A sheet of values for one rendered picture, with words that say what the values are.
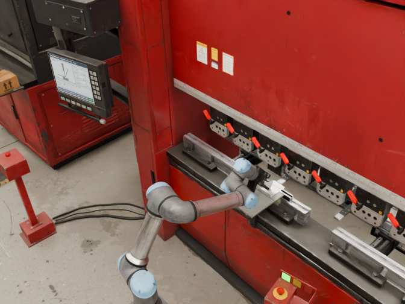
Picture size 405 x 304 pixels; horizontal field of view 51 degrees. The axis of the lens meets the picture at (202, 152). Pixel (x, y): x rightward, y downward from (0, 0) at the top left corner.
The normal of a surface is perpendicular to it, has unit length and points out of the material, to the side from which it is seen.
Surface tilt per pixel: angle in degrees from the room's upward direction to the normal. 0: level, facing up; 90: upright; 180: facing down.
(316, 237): 0
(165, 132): 90
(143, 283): 7
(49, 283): 0
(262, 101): 90
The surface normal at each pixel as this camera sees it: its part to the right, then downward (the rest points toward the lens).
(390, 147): -0.75, 0.41
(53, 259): -0.03, -0.80
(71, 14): -0.57, 0.50
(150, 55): 0.66, 0.43
